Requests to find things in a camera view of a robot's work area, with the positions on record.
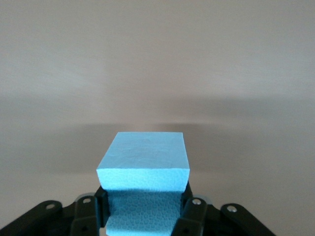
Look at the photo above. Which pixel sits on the light blue foam block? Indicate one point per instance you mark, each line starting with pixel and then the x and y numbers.
pixel 145 157

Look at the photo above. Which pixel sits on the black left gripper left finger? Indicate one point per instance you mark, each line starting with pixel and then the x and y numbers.
pixel 87 216

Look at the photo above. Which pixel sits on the brown table cover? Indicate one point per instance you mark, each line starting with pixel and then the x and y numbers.
pixel 157 54

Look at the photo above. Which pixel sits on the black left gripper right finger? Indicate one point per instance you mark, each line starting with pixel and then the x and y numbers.
pixel 192 216

